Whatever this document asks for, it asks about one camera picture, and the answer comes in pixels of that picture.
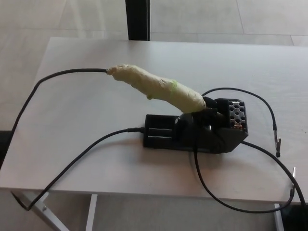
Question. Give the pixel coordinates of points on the tape-wrapped soldering iron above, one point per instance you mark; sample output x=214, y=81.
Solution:
x=156, y=83

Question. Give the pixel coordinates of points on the black soldering iron base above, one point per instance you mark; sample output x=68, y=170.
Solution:
x=163, y=134

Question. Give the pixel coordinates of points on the black vertical pillar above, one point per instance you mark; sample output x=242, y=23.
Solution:
x=137, y=19

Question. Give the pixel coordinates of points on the white table leg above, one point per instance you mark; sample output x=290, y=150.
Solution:
x=279, y=219
x=91, y=214

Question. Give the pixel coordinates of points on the white diagonal table brace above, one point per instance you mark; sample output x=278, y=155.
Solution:
x=45, y=211

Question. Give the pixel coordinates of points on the dark object beside table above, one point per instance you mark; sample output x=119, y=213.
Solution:
x=4, y=146

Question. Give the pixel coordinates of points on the black object under table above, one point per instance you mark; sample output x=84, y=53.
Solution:
x=294, y=220

